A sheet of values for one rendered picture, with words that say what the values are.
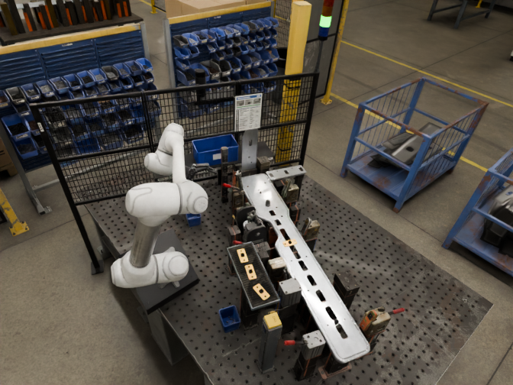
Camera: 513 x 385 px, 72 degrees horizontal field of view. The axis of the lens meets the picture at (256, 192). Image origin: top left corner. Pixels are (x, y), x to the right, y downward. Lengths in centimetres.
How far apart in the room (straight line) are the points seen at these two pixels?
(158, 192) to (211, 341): 99
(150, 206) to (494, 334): 291
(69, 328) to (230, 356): 149
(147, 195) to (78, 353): 184
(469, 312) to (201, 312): 162
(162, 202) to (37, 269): 232
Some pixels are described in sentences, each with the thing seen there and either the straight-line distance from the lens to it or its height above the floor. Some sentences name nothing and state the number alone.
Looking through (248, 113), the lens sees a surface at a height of 129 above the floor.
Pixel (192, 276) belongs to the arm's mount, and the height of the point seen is 77.
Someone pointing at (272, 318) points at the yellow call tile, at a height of 116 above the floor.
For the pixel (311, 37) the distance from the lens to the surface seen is 505.
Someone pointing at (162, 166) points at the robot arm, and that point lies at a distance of 200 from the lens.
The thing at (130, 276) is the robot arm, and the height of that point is 110.
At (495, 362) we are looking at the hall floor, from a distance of 343.
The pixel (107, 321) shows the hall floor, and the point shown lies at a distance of 311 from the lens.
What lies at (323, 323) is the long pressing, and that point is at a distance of 187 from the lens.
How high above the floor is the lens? 260
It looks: 41 degrees down
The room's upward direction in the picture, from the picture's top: 4 degrees clockwise
